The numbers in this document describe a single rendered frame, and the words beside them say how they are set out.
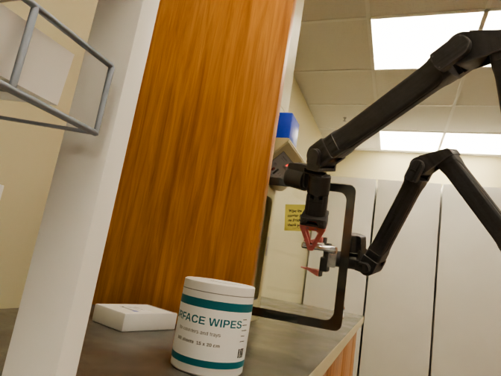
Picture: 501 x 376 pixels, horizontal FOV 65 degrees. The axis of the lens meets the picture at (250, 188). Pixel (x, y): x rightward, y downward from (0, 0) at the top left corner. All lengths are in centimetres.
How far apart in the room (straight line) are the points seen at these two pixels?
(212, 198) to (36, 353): 86
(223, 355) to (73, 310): 44
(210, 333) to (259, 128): 63
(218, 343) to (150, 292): 52
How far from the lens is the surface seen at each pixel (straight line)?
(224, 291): 68
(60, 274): 30
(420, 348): 423
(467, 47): 85
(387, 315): 419
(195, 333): 70
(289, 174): 106
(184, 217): 115
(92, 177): 30
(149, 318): 100
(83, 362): 72
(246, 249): 106
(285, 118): 123
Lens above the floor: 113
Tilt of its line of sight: 11 degrees up
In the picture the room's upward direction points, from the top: 9 degrees clockwise
